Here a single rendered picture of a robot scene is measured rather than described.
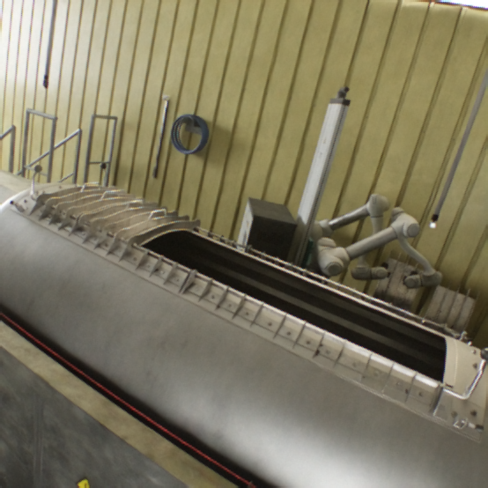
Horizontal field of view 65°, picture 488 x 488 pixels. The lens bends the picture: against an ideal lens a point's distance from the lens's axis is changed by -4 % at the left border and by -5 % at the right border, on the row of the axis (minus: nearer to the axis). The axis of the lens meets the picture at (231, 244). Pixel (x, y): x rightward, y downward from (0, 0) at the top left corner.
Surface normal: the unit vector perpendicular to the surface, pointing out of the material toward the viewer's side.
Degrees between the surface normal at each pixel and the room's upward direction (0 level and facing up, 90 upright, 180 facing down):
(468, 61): 90
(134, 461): 90
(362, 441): 50
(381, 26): 90
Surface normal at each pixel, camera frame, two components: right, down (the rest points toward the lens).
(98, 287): -0.20, -0.48
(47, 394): -0.47, 0.19
